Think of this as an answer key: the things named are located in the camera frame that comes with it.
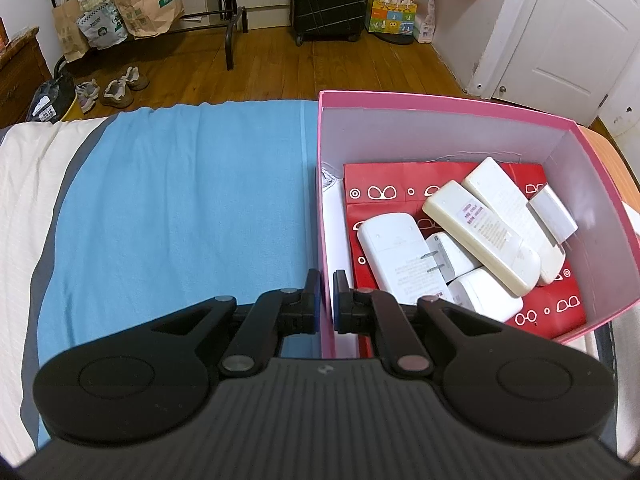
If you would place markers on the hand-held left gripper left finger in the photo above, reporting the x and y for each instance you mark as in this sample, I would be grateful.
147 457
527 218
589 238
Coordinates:
315 305

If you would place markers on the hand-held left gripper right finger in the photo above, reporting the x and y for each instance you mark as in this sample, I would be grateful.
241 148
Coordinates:
341 305

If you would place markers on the wide white remote control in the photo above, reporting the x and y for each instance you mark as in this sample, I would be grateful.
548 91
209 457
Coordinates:
395 250

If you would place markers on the white charger with prongs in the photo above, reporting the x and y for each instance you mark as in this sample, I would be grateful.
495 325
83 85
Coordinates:
457 260

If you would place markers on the white charger block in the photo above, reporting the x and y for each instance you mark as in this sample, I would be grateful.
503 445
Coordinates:
485 295

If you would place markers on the cream remote control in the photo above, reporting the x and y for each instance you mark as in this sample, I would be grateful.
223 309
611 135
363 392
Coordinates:
480 230

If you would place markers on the pink cardboard box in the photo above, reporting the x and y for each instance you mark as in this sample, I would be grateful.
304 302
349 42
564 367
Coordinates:
425 130

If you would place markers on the long white remote control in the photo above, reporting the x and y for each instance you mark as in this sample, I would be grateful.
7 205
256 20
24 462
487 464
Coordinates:
500 185

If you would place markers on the small white cover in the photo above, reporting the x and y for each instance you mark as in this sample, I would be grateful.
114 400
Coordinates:
552 215

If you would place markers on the red patterned paper bag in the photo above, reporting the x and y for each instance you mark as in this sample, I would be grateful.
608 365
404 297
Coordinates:
400 207

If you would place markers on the blue striped blanket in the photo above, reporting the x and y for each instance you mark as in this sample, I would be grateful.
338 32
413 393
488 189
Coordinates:
175 210

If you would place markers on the black clothes rack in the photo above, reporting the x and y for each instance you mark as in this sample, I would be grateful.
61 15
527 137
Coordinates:
230 40

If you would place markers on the beige shoe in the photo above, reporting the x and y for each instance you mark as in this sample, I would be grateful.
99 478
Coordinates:
117 94
136 79

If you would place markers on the colourful gift bag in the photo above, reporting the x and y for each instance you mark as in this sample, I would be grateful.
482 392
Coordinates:
390 17

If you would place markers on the clear plastic bag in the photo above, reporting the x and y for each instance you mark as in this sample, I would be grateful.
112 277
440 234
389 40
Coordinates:
426 20

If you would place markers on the black suitcase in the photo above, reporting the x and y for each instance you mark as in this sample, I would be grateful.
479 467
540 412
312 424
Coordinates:
330 0

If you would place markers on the grey sneaker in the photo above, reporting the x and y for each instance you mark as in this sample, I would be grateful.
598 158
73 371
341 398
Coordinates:
87 95

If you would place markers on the black bag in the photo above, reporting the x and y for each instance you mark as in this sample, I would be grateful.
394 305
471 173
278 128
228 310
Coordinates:
52 97

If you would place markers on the brown paper bag green label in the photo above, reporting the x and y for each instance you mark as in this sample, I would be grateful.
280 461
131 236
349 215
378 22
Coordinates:
150 5

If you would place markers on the white door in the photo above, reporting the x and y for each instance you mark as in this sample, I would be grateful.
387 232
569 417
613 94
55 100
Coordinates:
560 35

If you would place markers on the grey white printed bag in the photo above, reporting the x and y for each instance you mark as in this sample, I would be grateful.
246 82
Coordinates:
102 25

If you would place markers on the wooden dresser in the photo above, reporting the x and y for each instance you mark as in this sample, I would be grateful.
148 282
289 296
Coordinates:
20 85

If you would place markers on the plain brown paper bag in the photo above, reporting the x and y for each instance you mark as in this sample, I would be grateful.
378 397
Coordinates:
70 30

